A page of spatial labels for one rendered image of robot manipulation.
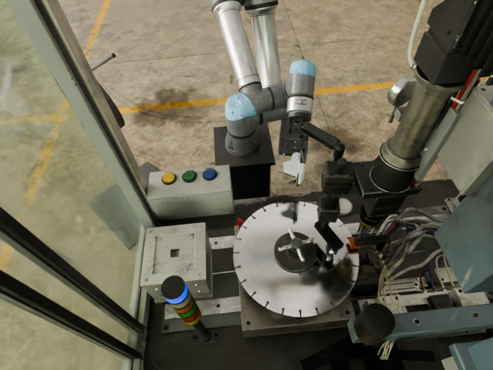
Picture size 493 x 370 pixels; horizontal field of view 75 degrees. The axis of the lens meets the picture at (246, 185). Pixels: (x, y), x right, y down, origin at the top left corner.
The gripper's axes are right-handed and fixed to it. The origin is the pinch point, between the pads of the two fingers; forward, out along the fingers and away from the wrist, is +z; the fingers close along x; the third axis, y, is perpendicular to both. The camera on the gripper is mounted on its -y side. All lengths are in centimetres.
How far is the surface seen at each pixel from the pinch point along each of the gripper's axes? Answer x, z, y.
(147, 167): -127, -12, 104
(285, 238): 4.9, 15.4, 3.3
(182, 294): 34.1, 24.4, 21.5
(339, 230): 1.4, 12.0, -11.4
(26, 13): 49, -20, 46
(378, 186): 29.6, 1.1, -13.2
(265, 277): 10.1, 24.9, 7.5
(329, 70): -203, -121, -27
